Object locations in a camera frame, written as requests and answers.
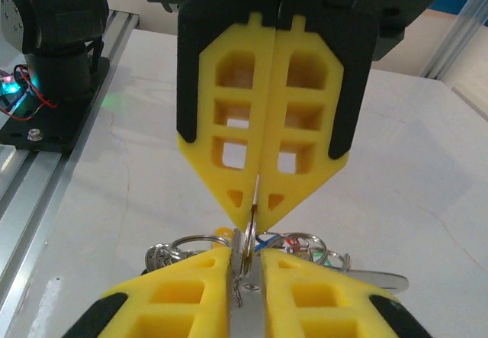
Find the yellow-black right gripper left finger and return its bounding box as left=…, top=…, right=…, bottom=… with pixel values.
left=63, top=246, right=234, bottom=338

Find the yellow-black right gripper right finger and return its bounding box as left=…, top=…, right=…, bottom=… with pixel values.
left=261, top=248, right=434, bottom=338

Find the large metal keyring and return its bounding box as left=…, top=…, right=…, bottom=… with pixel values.
left=144, top=173, right=409, bottom=338

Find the key with yellow tag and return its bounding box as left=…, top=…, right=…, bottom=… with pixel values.
left=213, top=226, right=234, bottom=248

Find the aluminium upright frame post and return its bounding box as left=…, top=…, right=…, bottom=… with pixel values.
left=419, top=0, right=488, bottom=83

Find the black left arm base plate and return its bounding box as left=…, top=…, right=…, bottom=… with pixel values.
left=0, top=57, right=112, bottom=153

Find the long aluminium base rail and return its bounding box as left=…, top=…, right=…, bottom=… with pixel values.
left=0, top=8, right=141, bottom=308

